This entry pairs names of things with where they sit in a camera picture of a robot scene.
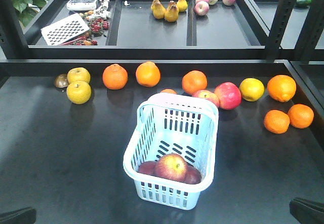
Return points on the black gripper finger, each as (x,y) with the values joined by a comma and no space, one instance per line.
(25,215)

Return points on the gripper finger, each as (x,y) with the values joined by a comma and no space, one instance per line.
(306,211)

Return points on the dark red apple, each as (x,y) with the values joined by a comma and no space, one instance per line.
(193,176)
(147,168)
(172,167)

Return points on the dark red apple front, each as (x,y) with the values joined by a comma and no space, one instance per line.
(172,167)

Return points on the light blue plastic basket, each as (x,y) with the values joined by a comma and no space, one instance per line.
(169,123)

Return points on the small orange behind basket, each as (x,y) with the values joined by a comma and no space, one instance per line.
(171,91)

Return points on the small orange left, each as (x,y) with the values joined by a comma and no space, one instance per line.
(276,121)

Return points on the small orange right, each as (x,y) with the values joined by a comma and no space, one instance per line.
(301,116)

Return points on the large orange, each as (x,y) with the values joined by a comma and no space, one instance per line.
(281,88)

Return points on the yellow apple front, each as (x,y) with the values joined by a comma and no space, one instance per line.
(79,92)

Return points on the yellow apple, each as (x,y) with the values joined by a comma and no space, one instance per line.
(78,74)
(79,92)

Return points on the yellow round fruit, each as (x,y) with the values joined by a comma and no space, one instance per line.
(251,89)

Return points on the black wooden produce stand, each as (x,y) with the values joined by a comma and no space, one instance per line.
(66,160)

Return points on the brown half shell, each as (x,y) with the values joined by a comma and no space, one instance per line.
(61,81)

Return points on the red apple pair right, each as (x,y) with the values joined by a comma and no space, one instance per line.
(229,95)

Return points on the red apple pair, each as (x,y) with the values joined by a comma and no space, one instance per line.
(207,95)
(229,95)

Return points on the yellow apple back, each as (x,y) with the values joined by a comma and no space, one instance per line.
(78,74)

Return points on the red apple pair left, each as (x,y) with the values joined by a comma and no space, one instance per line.
(207,95)

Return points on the orange far left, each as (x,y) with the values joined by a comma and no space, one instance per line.
(115,77)

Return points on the orange centre back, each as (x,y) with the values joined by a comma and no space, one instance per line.
(193,81)

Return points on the white perforated board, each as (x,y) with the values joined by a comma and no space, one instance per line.
(64,30)

